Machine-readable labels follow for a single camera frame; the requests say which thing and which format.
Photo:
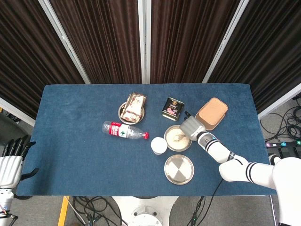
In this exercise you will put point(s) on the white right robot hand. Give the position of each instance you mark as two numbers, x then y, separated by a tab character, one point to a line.
191	127

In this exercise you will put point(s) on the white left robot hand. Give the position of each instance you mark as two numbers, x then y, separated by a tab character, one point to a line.
9	169

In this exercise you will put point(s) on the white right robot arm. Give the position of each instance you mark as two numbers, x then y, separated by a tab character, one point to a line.
235	162

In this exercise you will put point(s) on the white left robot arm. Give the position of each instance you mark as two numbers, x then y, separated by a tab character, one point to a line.
5	200

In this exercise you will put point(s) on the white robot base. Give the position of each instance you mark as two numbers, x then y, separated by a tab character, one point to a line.
143	209

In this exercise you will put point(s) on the metal bowl with powder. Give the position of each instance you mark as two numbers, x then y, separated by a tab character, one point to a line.
171	148

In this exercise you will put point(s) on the white cup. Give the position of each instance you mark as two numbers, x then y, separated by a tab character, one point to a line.
159	145

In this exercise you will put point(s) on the metal bowl holding snack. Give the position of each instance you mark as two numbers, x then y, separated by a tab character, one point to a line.
142	115

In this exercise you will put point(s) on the brown rectangular tray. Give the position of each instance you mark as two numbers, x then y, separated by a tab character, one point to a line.
212	111

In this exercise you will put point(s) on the black tin can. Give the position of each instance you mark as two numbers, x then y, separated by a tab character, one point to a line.
172	108

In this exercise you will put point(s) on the empty metal plate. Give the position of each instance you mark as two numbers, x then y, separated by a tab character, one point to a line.
179	169

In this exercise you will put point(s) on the beige red snack packet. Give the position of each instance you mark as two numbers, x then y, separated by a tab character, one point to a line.
134	106

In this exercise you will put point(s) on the yellow floor tape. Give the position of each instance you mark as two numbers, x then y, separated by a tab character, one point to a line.
63	210

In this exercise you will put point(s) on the clear plastic bottle red label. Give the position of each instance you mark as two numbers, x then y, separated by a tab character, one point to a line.
122	131

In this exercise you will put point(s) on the blue table cloth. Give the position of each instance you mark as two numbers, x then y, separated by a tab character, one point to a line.
82	153

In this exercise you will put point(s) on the dark brown curtain panel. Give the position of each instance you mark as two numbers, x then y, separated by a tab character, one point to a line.
185	40
103	40
28	58
270	51

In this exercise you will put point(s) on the white black shoe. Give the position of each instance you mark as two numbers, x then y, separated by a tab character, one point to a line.
274	159

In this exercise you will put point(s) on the white partition frame post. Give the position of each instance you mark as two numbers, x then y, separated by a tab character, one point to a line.
279	101
144	42
223	42
16	111
63	40

